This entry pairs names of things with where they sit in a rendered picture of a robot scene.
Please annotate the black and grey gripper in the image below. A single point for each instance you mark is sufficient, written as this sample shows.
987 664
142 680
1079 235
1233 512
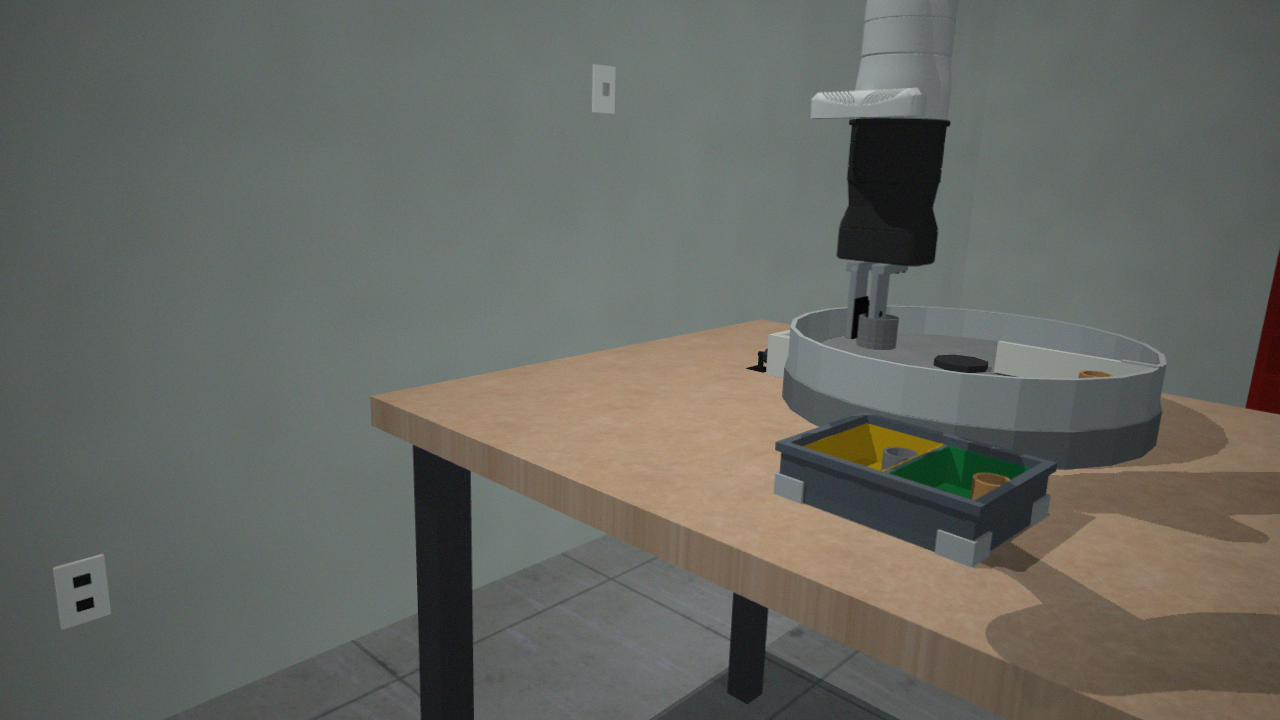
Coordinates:
894 170

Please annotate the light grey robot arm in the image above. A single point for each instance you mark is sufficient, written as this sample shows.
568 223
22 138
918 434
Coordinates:
925 26

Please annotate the grey metal sleeve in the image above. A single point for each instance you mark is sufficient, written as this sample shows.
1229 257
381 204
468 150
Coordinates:
877 334
889 460

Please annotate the grey round turntable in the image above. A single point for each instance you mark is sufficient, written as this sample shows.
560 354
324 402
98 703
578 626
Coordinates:
1078 423

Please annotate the dark grey divided bin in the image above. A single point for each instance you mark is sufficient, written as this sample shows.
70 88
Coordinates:
937 513

